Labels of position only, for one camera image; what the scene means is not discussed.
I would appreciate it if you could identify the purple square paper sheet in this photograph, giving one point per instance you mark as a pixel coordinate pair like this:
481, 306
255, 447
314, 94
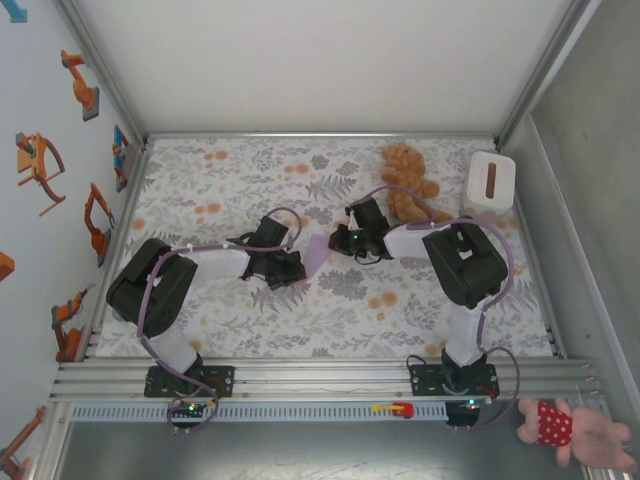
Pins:
316, 250

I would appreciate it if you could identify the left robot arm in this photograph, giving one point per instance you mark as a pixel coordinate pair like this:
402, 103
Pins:
150, 295

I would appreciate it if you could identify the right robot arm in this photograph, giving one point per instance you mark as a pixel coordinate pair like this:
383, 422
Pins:
465, 265

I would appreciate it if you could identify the floral print table mat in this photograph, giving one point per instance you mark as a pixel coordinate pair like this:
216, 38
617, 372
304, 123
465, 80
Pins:
300, 325

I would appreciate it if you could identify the brown teddy bear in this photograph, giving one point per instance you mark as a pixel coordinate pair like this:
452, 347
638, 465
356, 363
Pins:
405, 175

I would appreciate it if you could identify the white tissue box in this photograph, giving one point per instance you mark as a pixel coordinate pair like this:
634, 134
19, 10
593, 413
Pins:
490, 200

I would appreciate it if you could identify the small circuit board green LED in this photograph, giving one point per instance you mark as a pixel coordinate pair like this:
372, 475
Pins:
475, 403
190, 407

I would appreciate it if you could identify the pink plush toy polka dots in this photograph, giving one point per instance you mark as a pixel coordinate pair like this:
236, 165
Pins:
555, 425

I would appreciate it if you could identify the aluminium back frame rail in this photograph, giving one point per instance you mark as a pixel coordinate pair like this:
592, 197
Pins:
320, 135

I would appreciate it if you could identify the aluminium front frame rail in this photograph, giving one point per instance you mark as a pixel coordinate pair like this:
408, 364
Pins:
320, 380

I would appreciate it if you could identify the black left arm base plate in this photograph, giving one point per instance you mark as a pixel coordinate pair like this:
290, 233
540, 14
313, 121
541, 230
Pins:
222, 380

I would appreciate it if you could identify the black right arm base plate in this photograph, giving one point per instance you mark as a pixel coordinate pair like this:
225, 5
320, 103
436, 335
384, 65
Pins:
425, 380

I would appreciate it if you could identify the aluminium side frame rail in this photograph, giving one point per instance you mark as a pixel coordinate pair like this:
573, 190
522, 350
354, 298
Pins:
130, 200
545, 300

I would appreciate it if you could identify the blue orange clamp wall sticker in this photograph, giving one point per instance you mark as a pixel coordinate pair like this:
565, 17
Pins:
120, 155

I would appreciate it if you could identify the aluminium frame post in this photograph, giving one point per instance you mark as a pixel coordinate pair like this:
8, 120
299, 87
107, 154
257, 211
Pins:
540, 70
100, 70

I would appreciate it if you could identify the orange gripper wall sticker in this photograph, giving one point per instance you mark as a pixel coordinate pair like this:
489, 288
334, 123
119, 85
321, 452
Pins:
30, 160

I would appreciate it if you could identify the orange block wall sticker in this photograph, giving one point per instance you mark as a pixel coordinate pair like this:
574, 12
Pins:
6, 265

